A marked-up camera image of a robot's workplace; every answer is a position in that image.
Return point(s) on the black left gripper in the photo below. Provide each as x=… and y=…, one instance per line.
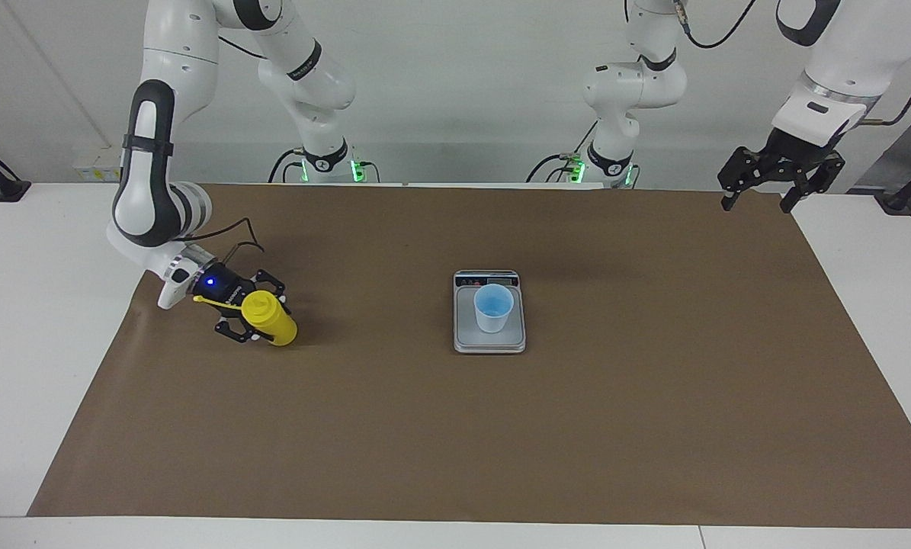
x=794, y=151

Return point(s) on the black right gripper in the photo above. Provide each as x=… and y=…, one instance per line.
x=219, y=287

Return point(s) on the yellow squeeze bottle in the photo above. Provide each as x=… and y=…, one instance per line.
x=272, y=324

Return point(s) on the light blue plastic cup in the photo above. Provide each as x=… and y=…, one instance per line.
x=493, y=320

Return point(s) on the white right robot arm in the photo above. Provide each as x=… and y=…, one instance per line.
x=150, y=198

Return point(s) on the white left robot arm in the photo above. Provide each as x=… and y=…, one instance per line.
x=630, y=84

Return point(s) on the silver digital kitchen scale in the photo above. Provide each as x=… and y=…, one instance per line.
x=463, y=324

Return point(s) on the white box with yellow labels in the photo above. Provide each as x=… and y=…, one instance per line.
x=101, y=164

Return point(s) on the brown paper table mat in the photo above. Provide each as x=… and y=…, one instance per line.
x=455, y=435

